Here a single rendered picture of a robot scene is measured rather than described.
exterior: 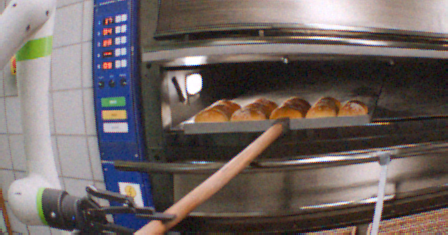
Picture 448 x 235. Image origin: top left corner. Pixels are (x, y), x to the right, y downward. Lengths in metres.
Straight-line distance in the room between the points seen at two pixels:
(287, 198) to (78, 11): 0.90
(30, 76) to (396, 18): 1.19
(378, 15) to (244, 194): 0.70
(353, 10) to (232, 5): 0.38
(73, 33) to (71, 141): 0.37
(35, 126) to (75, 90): 0.98
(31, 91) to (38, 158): 0.15
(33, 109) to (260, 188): 1.03
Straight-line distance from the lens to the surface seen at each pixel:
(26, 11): 1.33
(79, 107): 2.50
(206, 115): 2.35
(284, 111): 2.30
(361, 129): 2.26
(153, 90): 2.38
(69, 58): 2.50
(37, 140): 1.53
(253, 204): 2.35
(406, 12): 2.21
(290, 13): 2.24
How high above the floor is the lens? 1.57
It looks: 8 degrees down
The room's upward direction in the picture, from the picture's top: 5 degrees counter-clockwise
